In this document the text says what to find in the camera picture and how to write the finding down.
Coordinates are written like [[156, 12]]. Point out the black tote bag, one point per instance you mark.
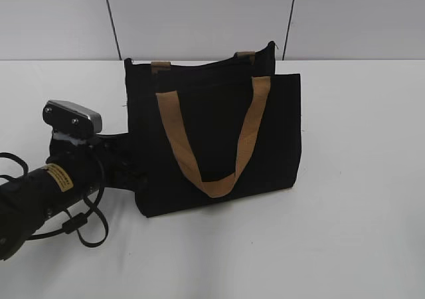
[[214, 132]]

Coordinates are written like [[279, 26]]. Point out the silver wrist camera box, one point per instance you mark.
[[72, 120]]

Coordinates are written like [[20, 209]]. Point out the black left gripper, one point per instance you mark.
[[103, 159]]

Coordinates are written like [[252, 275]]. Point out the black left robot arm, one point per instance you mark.
[[28, 201]]

